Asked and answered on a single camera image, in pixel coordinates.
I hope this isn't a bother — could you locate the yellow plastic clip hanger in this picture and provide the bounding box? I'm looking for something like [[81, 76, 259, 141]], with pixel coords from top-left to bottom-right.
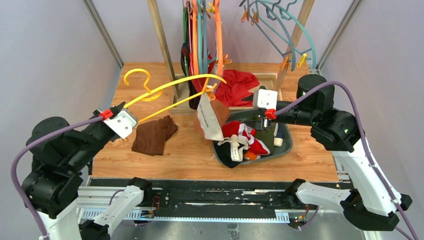
[[123, 68, 228, 125]]

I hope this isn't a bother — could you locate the red underwear white trim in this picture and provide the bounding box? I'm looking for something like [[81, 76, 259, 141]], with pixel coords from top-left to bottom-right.
[[221, 121, 274, 156]]

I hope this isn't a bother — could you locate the black underwear cream waistband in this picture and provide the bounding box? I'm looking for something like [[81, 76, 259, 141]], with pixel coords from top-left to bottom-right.
[[213, 141, 248, 169]]

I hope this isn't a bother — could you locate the brown underwear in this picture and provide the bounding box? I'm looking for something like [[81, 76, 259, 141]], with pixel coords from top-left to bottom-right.
[[193, 94, 230, 142]]

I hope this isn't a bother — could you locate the teal plastic clip hanger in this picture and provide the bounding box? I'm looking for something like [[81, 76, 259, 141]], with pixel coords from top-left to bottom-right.
[[258, 0, 317, 70]]

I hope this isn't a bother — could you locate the blue-grey plastic clip hanger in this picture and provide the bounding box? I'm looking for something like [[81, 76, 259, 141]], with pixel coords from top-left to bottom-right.
[[239, 0, 299, 64]]

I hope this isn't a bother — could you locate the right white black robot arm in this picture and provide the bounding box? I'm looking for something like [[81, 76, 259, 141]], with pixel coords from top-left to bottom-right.
[[250, 74, 412, 232]]

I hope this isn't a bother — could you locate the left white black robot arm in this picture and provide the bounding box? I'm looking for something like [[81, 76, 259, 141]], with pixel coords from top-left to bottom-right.
[[17, 103, 153, 240]]

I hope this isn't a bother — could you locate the dark green underwear in basin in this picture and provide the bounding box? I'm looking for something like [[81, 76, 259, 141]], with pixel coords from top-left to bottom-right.
[[257, 124, 278, 149]]

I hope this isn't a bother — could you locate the orange underwear in basin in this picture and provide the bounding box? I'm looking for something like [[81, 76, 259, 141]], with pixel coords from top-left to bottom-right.
[[243, 151, 261, 161]]

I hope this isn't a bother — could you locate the orange plastic hanger right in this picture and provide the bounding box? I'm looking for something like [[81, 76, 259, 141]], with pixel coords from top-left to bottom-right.
[[212, 0, 224, 77]]

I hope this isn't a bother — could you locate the orange plastic hanger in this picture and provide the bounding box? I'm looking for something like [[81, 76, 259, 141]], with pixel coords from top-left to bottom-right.
[[212, 0, 224, 77], [190, 0, 199, 75]]

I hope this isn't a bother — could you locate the orange plastic hanger left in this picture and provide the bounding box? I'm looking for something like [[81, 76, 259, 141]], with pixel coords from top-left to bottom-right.
[[190, 0, 199, 75]]

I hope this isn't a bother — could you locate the teal plastic hanger pair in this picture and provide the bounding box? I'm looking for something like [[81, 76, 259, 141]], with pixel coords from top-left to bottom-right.
[[194, 0, 212, 74]]

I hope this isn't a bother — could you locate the grey plastic basin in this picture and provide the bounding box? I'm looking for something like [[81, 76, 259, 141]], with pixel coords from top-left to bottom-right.
[[212, 109, 293, 165]]

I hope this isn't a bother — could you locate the wooden clothes rack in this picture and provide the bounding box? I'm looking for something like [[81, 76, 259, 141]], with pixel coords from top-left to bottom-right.
[[147, 0, 316, 115]]

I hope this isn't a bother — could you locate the brown cloth on table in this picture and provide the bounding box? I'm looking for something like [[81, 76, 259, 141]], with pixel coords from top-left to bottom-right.
[[131, 115, 179, 156]]

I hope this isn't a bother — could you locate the large red garment hanging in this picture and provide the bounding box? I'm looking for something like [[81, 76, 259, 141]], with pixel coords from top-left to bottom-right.
[[189, 54, 261, 109]]

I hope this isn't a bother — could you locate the dark navy garment hanging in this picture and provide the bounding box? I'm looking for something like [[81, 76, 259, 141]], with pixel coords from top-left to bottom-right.
[[180, 7, 200, 110]]

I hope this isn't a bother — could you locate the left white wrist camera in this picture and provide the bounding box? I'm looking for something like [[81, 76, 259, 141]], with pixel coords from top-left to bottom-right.
[[103, 108, 138, 139]]

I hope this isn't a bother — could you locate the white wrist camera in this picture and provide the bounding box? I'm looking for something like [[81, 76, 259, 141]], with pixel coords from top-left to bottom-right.
[[252, 88, 278, 110], [103, 108, 138, 139]]

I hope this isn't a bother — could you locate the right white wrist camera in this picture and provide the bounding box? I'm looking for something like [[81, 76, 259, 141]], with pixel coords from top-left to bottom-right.
[[252, 88, 278, 110]]

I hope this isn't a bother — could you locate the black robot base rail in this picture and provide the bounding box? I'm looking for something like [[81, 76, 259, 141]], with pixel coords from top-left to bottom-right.
[[76, 178, 352, 229]]

